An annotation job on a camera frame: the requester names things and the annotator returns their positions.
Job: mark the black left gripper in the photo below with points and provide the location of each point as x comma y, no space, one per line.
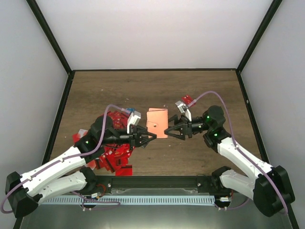
136,138

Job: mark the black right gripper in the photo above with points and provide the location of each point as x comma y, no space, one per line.
185,128

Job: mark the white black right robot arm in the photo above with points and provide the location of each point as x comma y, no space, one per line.
267,186

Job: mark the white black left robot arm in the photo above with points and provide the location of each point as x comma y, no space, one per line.
69,172

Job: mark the lone red VIP card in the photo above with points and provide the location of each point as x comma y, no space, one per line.
188,101

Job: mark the blue card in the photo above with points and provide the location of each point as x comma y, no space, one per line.
130,110

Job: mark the pile of red cards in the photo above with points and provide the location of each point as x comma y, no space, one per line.
116,157

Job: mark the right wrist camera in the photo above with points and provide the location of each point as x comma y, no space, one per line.
184,109

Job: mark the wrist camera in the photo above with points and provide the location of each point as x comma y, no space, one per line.
184,109
133,119

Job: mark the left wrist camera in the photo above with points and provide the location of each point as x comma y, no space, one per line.
133,119

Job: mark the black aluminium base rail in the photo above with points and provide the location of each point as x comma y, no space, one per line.
201,183

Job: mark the light blue slotted cable duct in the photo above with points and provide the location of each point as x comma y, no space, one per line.
135,200

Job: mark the black enclosure frame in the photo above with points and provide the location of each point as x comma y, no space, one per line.
188,35

